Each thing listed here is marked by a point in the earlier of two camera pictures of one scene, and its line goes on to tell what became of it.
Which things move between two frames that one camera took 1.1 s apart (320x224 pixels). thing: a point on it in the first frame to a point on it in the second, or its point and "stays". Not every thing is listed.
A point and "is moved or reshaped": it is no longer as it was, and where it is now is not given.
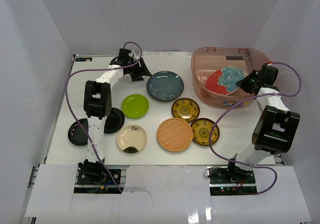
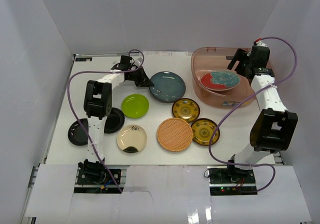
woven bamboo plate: [174, 134] stays
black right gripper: [243, 83] to [238, 56]
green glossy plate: [135, 106] stays
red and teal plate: [223, 81] is moved or reshaped
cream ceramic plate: [132, 135] stays
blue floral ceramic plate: [165, 86] stays
